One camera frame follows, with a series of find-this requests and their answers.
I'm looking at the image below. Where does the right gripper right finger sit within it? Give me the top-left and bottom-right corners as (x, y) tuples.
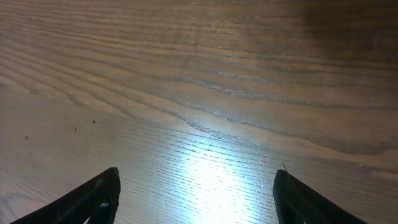
(272, 169), (366, 224)

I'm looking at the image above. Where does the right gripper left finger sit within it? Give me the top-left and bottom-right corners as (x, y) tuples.
(11, 167), (121, 224)

